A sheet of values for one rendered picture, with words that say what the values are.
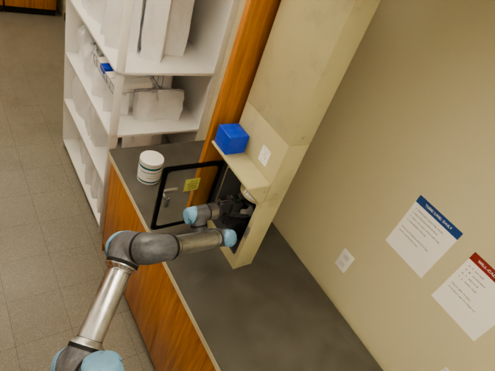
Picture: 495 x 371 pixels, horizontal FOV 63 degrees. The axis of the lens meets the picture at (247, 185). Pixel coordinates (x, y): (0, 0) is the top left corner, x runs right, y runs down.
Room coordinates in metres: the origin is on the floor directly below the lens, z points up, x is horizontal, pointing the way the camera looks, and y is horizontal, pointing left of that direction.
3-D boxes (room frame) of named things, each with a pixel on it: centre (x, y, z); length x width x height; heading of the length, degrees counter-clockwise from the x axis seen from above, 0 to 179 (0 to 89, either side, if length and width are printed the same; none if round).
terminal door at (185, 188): (1.43, 0.25, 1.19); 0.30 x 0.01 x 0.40; 136
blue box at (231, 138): (1.48, 0.14, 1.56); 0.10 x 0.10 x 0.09; 46
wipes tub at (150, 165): (1.73, 0.54, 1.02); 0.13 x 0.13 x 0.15
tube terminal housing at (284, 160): (1.54, -0.06, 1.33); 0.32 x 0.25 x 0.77; 46
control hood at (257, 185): (1.41, 0.06, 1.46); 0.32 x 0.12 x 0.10; 46
